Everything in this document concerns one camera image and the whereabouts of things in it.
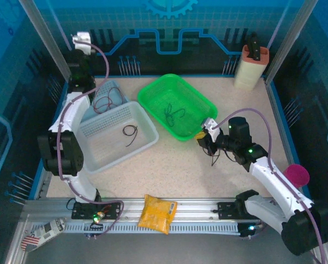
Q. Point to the yellow snack packet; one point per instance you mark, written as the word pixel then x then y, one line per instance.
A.
pixel 156 213

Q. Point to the aluminium mounting rail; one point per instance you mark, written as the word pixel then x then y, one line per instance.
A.
pixel 196 209

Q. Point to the light blue plastic basket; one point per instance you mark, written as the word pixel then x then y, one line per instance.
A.
pixel 108 85

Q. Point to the small lit circuit board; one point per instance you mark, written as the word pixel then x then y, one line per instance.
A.
pixel 252 227
pixel 97 218

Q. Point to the cream knife block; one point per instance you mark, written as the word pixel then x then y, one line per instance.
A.
pixel 247 74

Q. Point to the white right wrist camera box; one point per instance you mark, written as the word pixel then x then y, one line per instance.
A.
pixel 211 127

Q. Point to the aluminium frame post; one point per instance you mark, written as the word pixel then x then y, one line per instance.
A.
pixel 287 41
pixel 51 41

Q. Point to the green plastic basket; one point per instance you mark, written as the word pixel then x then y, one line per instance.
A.
pixel 158 96

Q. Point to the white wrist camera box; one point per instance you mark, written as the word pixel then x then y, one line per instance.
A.
pixel 211 127
pixel 81 41

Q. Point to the pink plastic cup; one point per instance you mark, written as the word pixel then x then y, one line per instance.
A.
pixel 297 176

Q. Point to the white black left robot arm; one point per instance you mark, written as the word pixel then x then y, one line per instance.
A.
pixel 70 115

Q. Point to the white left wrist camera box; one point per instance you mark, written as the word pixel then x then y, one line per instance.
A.
pixel 81 41

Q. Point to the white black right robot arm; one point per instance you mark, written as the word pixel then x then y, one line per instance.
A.
pixel 271 178

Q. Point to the white plastic basket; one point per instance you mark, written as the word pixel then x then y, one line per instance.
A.
pixel 108 154

